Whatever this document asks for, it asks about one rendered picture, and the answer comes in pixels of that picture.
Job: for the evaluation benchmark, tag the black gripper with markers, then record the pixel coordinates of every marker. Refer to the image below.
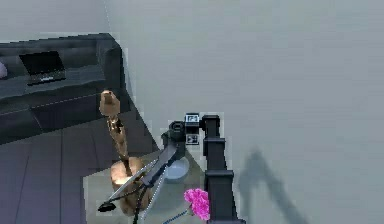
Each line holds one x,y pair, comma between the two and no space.
173,146

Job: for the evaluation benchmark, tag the pale glass side table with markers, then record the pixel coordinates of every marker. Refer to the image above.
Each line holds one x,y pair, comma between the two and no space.
176,196

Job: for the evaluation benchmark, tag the pale blue bowl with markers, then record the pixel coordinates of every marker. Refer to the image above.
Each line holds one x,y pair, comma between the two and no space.
178,169

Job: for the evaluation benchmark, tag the pink flower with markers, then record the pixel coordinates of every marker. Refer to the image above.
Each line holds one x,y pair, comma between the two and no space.
199,201

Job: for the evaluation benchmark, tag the bronze statue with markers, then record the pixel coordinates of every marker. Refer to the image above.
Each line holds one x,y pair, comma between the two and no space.
116,133

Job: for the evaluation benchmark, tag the dark grey sofa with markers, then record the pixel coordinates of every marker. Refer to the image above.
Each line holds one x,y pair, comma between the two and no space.
66,106

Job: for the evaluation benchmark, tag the black laptop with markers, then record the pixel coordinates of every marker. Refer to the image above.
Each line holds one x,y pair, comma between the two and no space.
41,65

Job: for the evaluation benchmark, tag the pale lilac cushion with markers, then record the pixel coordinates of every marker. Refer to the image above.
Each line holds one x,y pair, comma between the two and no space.
2,70

